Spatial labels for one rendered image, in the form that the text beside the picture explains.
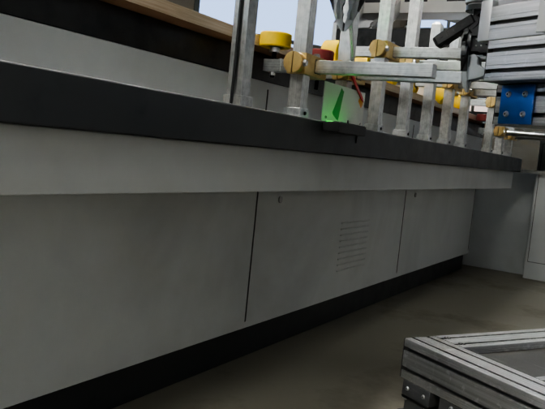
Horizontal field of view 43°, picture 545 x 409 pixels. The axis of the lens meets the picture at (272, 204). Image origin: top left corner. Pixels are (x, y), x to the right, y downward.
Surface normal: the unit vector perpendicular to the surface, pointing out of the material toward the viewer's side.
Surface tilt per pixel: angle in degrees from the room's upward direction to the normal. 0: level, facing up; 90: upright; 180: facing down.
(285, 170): 90
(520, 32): 90
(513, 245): 90
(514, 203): 90
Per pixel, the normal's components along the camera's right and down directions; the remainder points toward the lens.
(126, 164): 0.86, 0.13
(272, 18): 0.49, 0.12
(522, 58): -0.87, -0.04
